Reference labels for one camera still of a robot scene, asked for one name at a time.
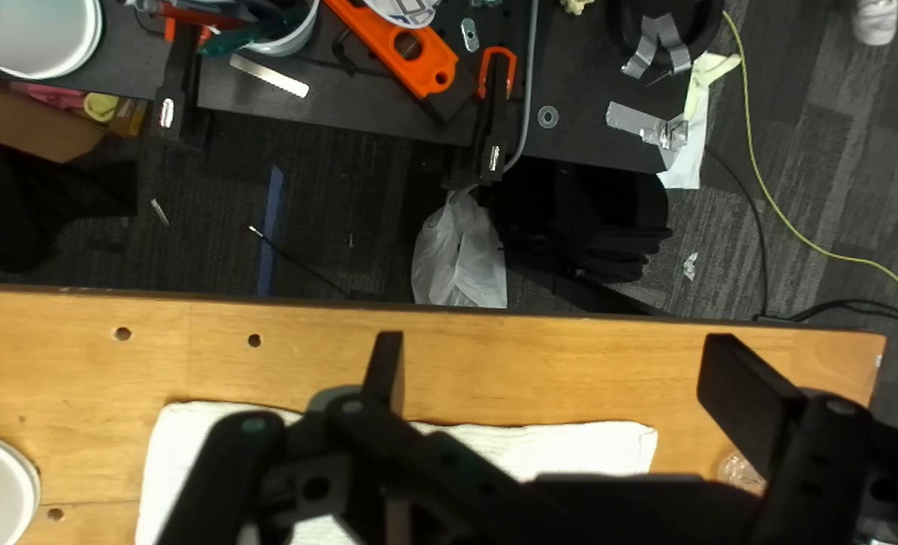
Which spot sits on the orange plastic tool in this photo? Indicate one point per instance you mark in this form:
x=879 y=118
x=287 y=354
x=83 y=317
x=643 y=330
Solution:
x=396 y=45

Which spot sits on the black foam stack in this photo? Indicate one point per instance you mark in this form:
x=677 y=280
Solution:
x=578 y=222

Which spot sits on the black bar clamp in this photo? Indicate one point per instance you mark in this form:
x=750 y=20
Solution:
x=179 y=91

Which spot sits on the white plastic bag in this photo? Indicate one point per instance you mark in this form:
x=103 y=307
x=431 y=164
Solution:
x=459 y=257

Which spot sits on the white round bowl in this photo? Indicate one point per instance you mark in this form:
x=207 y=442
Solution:
x=292 y=40

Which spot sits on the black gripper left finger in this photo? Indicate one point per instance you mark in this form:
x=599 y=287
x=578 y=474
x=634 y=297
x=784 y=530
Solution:
x=387 y=442

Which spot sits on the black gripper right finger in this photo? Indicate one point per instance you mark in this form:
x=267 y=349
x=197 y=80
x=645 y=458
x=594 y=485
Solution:
x=829 y=464

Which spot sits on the blue stick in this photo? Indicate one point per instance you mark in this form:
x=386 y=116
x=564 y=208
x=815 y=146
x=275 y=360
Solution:
x=269 y=232

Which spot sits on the white plastic bucket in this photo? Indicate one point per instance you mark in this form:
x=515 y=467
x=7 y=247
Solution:
x=25 y=32

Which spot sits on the black work board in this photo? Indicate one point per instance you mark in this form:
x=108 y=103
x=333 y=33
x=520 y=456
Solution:
x=367 y=101

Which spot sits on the white shoe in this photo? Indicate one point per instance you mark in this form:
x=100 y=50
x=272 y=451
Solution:
x=876 y=20

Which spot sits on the grey duct tape strips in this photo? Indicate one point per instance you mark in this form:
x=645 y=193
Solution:
x=660 y=45

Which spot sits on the grey duct tape patch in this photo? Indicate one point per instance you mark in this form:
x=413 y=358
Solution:
x=634 y=123

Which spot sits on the clear plastic water bottle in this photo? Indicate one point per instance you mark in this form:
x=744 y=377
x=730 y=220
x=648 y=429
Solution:
x=740 y=474

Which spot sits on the white square towel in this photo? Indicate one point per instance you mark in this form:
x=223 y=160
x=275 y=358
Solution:
x=570 y=450

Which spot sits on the white flat strip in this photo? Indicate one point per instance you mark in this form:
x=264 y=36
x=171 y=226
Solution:
x=267 y=77

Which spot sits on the brown cardboard piece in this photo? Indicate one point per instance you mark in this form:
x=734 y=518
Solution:
x=25 y=123

